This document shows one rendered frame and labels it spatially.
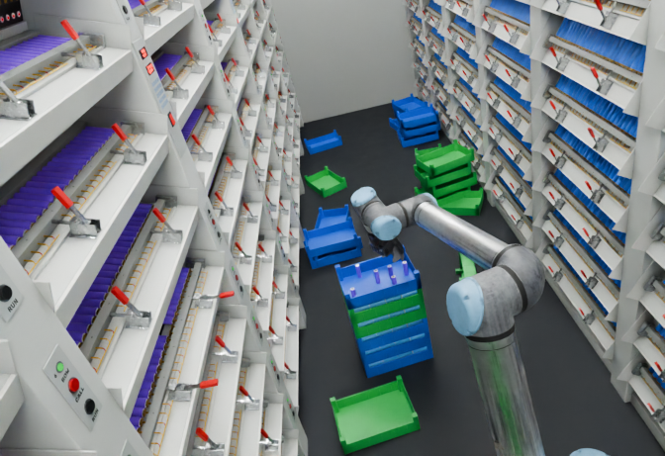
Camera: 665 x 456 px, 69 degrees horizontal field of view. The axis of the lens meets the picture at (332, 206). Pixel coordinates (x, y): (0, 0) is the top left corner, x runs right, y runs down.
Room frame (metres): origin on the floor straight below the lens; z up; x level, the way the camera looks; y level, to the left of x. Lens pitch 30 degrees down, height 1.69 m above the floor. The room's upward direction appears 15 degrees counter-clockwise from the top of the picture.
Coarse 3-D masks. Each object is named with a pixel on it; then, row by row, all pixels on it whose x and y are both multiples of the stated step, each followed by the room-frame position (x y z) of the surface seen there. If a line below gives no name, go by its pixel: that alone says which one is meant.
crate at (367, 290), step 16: (336, 272) 1.60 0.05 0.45; (352, 272) 1.62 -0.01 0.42; (368, 272) 1.61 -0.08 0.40; (384, 272) 1.58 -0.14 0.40; (400, 272) 1.56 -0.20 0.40; (416, 272) 1.44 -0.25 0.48; (368, 288) 1.51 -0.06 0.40; (384, 288) 1.43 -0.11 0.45; (400, 288) 1.43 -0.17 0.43; (416, 288) 1.44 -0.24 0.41; (352, 304) 1.42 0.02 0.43; (368, 304) 1.42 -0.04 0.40
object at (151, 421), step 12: (192, 276) 1.04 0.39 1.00; (192, 288) 0.99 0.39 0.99; (192, 300) 0.96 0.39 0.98; (180, 312) 0.90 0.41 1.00; (180, 324) 0.86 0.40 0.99; (180, 336) 0.83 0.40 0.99; (168, 348) 0.79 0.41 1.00; (168, 360) 0.76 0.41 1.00; (168, 372) 0.73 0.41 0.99; (180, 372) 0.74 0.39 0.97; (156, 396) 0.67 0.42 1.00; (156, 408) 0.64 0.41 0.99; (156, 420) 0.62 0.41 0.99; (144, 432) 0.59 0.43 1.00; (156, 432) 0.60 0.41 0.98
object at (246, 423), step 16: (256, 352) 1.11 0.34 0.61; (240, 368) 1.09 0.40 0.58; (256, 368) 1.09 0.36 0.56; (240, 384) 1.03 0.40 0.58; (256, 384) 1.03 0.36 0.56; (240, 400) 0.98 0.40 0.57; (256, 400) 0.96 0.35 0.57; (240, 416) 0.92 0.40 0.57; (256, 416) 0.92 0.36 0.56; (240, 432) 0.87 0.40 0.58; (256, 432) 0.87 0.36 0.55; (240, 448) 0.83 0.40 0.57; (256, 448) 0.83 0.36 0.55
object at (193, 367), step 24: (192, 264) 1.10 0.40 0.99; (216, 264) 1.11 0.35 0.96; (216, 288) 1.02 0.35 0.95; (216, 312) 0.97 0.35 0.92; (192, 336) 0.85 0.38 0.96; (192, 360) 0.78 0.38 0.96; (192, 384) 0.72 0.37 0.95; (168, 408) 0.66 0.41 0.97; (192, 408) 0.66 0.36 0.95; (168, 432) 0.61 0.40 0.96
